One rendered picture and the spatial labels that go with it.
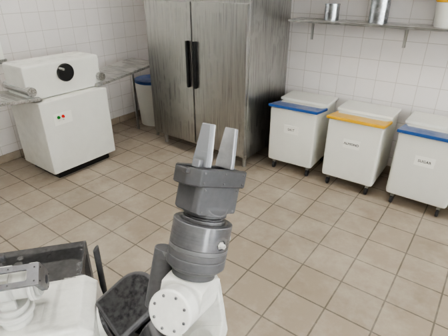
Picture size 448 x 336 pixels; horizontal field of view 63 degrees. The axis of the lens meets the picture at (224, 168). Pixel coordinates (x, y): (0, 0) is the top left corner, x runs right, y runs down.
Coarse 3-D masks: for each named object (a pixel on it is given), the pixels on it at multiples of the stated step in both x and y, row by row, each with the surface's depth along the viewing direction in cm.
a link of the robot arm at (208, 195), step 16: (176, 176) 49; (192, 176) 48; (208, 176) 49; (224, 176) 51; (240, 176) 54; (192, 192) 50; (208, 192) 50; (224, 192) 52; (192, 208) 49; (208, 208) 51; (224, 208) 53; (176, 224) 51; (192, 224) 50; (208, 224) 51; (224, 224) 54; (176, 240) 51; (192, 240) 50; (208, 240) 50; (224, 240) 52; (208, 256) 50
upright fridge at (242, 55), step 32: (160, 0) 393; (192, 0) 373; (224, 0) 351; (256, 0) 342; (288, 0) 388; (160, 32) 409; (192, 32) 383; (224, 32) 359; (256, 32) 356; (288, 32) 407; (160, 64) 428; (192, 64) 399; (224, 64) 373; (256, 64) 372; (160, 96) 448; (192, 96) 416; (224, 96) 388; (256, 96) 389; (160, 128) 470; (192, 128) 435; (224, 128) 405; (256, 128) 408
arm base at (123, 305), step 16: (144, 272) 71; (112, 288) 70; (128, 288) 70; (144, 288) 69; (96, 304) 70; (112, 304) 69; (128, 304) 68; (144, 304) 68; (112, 320) 67; (128, 320) 67; (144, 320) 67
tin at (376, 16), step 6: (372, 0) 334; (378, 0) 329; (384, 0) 327; (390, 0) 329; (372, 6) 335; (378, 6) 331; (384, 6) 329; (390, 6) 334; (372, 12) 336; (378, 12) 332; (384, 12) 332; (372, 18) 338; (378, 18) 334; (384, 18) 334
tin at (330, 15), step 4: (328, 4) 357; (332, 4) 355; (336, 4) 354; (340, 4) 357; (328, 8) 358; (332, 8) 356; (336, 8) 356; (328, 12) 360; (332, 12) 358; (336, 12) 358; (324, 16) 366; (328, 16) 361; (332, 16) 360; (336, 16) 360; (328, 20) 362; (332, 20) 361; (336, 20) 362
